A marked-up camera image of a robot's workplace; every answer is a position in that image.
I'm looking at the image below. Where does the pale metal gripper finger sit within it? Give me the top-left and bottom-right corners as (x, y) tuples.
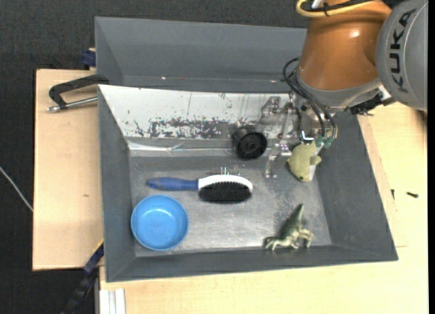
(257, 96), (294, 139)
(264, 140), (293, 179)

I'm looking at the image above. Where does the green and beige plush toy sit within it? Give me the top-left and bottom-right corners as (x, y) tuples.
(285, 140), (324, 184)

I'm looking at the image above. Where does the black ribbed round spool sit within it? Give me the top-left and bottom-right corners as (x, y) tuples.
(231, 125), (268, 161)

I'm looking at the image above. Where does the blue and white brush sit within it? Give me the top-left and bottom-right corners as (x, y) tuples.
(145, 173), (254, 205)

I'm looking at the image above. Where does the green toy dinosaur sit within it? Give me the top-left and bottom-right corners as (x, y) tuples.
(262, 203), (315, 251)

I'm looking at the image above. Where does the grey metal bin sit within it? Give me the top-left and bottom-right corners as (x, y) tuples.
(94, 16), (399, 283)

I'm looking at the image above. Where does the blue bowl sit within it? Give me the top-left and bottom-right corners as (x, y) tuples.
(130, 194), (190, 251)

